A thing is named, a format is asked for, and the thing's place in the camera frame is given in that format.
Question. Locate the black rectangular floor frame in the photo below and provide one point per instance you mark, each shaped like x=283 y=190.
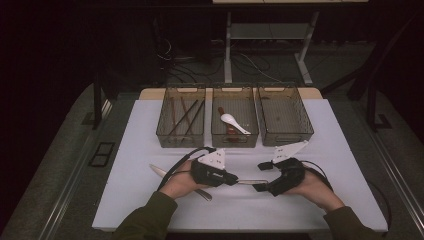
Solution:
x=106 y=143

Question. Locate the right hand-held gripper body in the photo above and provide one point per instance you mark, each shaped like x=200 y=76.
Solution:
x=291 y=175

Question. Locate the person's right hand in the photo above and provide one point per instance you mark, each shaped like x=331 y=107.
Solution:
x=316 y=190

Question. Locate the white ceramic spoon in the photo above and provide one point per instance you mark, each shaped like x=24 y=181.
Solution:
x=230 y=119

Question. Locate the steel fork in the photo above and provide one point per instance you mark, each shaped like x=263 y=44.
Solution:
x=251 y=182

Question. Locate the white table cover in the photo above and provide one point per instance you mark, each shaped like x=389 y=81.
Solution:
x=233 y=213

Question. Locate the white metal desk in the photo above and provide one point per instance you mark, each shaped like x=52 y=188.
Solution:
x=227 y=50

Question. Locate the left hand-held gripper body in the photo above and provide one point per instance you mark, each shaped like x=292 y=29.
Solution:
x=208 y=173

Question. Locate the metal floor rail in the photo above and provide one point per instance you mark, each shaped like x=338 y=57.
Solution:
x=408 y=200
x=65 y=200

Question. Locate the black metal stand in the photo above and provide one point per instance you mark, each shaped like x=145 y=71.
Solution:
x=370 y=106
x=97 y=106

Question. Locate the person's left hand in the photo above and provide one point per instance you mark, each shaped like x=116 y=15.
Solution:
x=178 y=185

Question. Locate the transparent grey plastic bin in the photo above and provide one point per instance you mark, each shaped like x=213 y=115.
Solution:
x=235 y=144
x=283 y=140
x=181 y=141

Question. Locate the steel table knife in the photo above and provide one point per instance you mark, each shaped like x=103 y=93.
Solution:
x=158 y=170

